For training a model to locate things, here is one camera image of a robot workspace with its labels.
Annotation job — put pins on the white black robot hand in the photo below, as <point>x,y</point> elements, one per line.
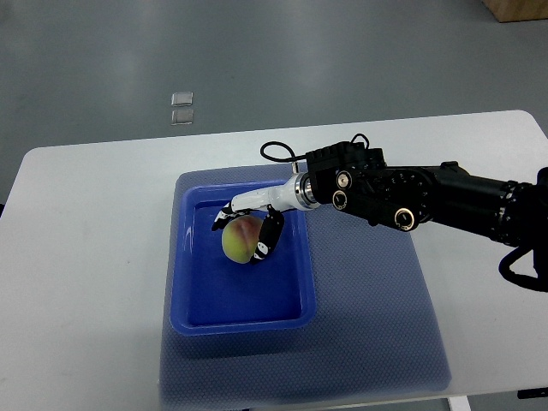
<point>269,205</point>

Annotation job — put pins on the green red peach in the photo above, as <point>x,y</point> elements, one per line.
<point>240,238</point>

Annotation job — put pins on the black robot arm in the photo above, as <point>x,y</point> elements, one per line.
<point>354,178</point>

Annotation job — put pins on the upper metal floor plate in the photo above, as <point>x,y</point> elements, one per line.
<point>179,99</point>

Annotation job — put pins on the blue plastic tray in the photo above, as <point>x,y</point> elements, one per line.
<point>212,295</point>

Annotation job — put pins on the blue grey textured mat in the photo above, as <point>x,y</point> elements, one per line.
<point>374,333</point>

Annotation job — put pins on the cardboard box corner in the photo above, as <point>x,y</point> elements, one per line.
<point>517,10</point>

